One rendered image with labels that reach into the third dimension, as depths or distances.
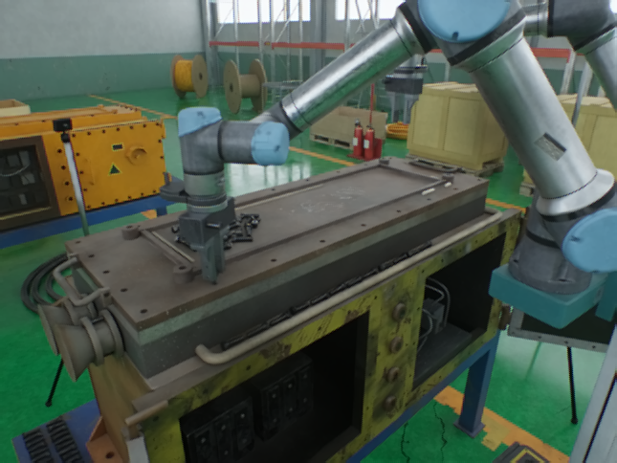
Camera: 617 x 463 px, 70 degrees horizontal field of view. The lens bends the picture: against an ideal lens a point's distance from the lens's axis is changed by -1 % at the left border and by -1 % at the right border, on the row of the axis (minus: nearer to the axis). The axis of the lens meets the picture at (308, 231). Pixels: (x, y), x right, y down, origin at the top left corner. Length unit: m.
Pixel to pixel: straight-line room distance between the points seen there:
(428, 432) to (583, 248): 1.85
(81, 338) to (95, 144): 2.63
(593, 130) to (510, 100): 5.07
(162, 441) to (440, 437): 1.78
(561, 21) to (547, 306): 0.72
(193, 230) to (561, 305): 0.69
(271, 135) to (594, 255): 0.54
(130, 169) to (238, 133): 2.89
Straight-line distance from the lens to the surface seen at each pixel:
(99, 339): 1.00
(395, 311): 1.28
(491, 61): 0.71
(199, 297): 0.91
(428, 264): 1.35
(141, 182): 3.70
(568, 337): 2.13
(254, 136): 0.76
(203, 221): 0.82
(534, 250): 0.97
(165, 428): 0.93
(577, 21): 1.36
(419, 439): 2.48
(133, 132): 3.60
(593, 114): 5.74
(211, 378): 0.92
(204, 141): 0.79
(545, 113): 0.74
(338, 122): 7.93
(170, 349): 0.93
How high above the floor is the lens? 1.84
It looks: 24 degrees down
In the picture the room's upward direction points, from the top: straight up
